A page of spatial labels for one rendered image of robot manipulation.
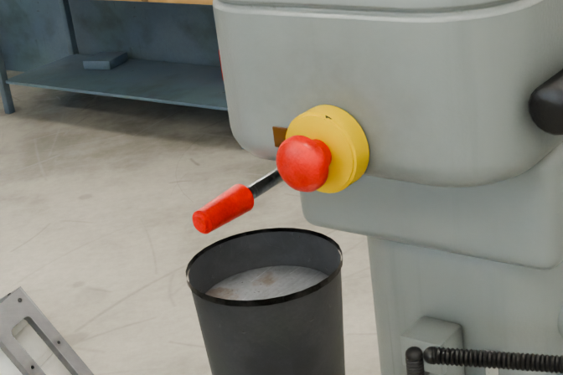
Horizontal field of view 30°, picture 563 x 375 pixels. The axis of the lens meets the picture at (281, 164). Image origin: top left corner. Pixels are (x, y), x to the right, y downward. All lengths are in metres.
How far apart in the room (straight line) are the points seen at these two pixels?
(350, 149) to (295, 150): 0.04
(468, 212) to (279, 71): 0.19
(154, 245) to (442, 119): 4.25
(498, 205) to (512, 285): 0.10
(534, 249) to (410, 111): 0.17
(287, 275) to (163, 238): 1.70
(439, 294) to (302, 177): 0.26
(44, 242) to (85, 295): 0.68
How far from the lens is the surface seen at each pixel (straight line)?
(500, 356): 0.81
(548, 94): 0.68
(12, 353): 0.72
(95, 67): 7.18
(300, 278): 3.30
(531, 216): 0.80
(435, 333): 0.91
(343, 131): 0.71
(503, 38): 0.68
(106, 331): 4.26
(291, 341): 3.04
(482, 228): 0.82
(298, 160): 0.70
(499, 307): 0.90
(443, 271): 0.91
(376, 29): 0.69
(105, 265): 4.80
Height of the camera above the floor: 2.02
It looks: 21 degrees down
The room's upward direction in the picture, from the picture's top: 7 degrees counter-clockwise
